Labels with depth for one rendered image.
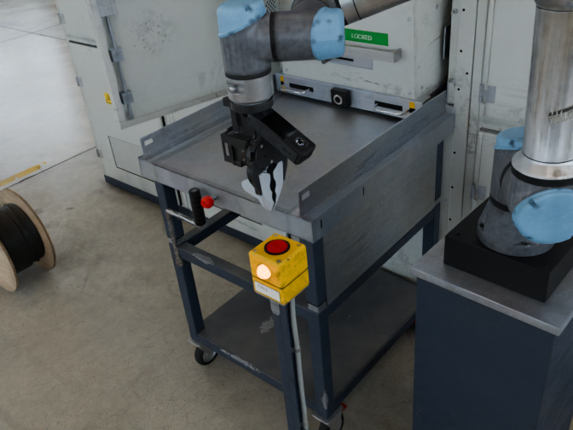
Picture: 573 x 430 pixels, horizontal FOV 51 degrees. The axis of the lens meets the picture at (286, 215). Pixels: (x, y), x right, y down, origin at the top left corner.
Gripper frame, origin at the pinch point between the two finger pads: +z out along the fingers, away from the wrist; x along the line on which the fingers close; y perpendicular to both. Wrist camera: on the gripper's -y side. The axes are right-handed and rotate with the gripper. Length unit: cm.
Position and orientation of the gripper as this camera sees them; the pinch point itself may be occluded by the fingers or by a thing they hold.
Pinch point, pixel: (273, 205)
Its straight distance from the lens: 109.2
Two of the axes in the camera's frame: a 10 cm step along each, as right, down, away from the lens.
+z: 0.9, 8.4, 5.3
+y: -7.6, -2.8, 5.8
